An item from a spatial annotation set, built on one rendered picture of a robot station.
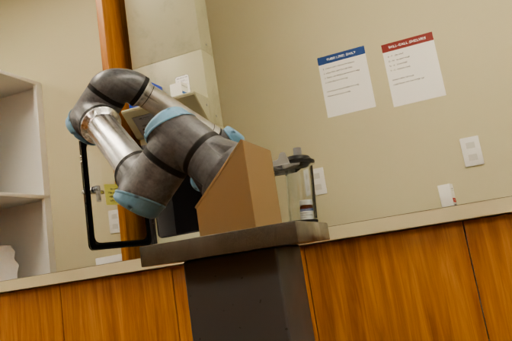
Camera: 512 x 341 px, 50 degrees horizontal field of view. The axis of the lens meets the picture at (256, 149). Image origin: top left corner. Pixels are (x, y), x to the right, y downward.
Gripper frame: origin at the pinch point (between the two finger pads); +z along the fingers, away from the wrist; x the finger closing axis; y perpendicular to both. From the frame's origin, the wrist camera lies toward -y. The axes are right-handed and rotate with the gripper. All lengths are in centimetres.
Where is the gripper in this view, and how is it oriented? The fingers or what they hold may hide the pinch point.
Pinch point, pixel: (298, 168)
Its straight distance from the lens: 181.1
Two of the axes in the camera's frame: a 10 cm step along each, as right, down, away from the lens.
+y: -1.4, -9.7, 2.0
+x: 1.2, 1.8, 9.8
